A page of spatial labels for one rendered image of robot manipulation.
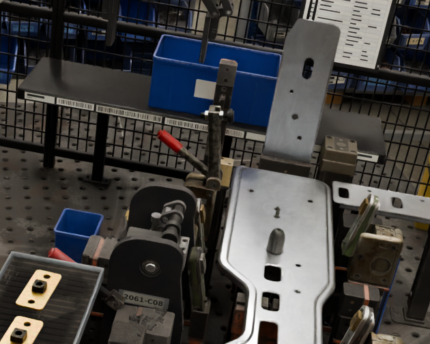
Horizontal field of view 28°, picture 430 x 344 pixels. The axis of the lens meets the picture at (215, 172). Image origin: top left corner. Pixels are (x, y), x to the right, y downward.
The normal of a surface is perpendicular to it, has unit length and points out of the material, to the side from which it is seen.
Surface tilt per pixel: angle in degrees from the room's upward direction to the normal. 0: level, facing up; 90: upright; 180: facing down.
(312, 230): 0
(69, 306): 0
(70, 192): 0
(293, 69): 90
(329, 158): 89
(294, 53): 90
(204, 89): 90
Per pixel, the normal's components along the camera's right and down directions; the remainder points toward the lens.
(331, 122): 0.15, -0.87
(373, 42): -0.10, 0.47
